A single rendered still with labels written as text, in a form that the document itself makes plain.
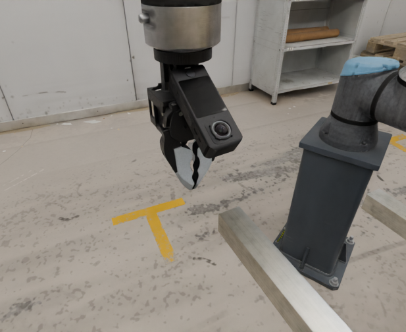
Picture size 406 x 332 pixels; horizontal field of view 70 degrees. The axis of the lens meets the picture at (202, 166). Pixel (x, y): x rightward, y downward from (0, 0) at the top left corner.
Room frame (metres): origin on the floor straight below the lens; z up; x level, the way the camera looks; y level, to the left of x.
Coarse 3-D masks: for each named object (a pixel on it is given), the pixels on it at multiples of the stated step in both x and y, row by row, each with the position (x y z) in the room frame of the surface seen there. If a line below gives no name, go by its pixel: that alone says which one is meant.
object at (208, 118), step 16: (176, 80) 0.33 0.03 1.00; (192, 80) 0.34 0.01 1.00; (208, 80) 0.34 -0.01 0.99; (176, 96) 0.33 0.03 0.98; (192, 96) 0.32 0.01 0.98; (208, 96) 0.32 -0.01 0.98; (192, 112) 0.30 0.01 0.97; (208, 112) 0.30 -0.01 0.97; (224, 112) 0.31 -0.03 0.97; (192, 128) 0.30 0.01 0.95; (208, 128) 0.29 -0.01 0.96; (224, 128) 0.28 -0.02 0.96; (208, 144) 0.27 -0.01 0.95; (224, 144) 0.27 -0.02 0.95
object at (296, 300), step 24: (240, 216) 0.25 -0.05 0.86; (240, 240) 0.22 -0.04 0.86; (264, 240) 0.21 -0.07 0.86; (264, 264) 0.18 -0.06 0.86; (288, 264) 0.18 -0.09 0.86; (264, 288) 0.17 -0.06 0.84; (288, 288) 0.16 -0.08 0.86; (312, 288) 0.16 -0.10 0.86; (288, 312) 0.14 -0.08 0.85; (312, 312) 0.14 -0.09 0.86
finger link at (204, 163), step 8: (192, 144) 0.40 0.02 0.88; (192, 152) 0.39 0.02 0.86; (200, 152) 0.35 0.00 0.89; (192, 160) 0.39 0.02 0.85; (200, 160) 0.35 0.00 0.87; (208, 160) 0.36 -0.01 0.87; (200, 168) 0.35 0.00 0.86; (208, 168) 0.36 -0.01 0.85; (192, 176) 0.36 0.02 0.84; (200, 176) 0.35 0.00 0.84
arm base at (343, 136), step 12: (336, 120) 0.88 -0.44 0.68; (348, 120) 0.85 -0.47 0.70; (324, 132) 0.90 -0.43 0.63; (336, 132) 0.86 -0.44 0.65; (348, 132) 0.84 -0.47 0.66; (360, 132) 0.83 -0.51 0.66; (372, 132) 0.84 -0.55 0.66; (336, 144) 0.84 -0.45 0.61; (348, 144) 0.82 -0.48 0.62; (360, 144) 0.82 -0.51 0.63; (372, 144) 0.83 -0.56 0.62
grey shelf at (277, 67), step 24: (264, 0) 2.93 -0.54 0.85; (288, 0) 2.63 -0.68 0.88; (312, 0) 2.74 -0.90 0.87; (336, 0) 3.33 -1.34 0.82; (360, 0) 3.07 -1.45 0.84; (264, 24) 2.90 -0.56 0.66; (288, 24) 3.19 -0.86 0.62; (312, 24) 3.32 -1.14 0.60; (336, 24) 3.26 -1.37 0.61; (360, 24) 2.99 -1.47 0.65; (264, 48) 2.86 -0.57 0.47; (288, 48) 2.67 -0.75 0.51; (312, 48) 3.34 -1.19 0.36; (336, 48) 3.20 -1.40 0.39; (264, 72) 2.82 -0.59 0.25; (288, 72) 3.20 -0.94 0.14; (312, 72) 3.20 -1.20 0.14; (336, 72) 3.12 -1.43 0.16
